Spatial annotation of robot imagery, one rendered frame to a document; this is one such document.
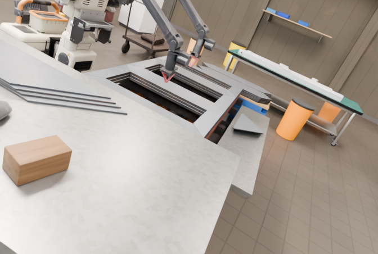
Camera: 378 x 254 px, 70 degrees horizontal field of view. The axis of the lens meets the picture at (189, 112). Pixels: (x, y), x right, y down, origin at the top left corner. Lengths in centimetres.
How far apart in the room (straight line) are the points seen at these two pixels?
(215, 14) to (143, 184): 940
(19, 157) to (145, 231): 26
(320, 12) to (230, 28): 275
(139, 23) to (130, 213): 673
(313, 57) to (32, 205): 901
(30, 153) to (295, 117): 400
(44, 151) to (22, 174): 5
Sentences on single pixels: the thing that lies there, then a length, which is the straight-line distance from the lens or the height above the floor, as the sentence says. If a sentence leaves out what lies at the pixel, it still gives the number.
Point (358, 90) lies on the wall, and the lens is 944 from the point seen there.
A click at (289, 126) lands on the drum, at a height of 21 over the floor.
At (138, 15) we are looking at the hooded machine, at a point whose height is 43.
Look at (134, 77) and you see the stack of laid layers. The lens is 181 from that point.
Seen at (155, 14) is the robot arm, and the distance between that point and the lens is 152.
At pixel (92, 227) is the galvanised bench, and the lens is 53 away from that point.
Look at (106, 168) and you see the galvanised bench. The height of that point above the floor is 105.
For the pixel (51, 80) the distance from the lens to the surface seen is 93.
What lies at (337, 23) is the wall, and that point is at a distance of 929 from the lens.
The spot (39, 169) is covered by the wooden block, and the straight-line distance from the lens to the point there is 58.
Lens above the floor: 146
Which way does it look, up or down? 23 degrees down
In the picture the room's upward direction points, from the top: 23 degrees clockwise
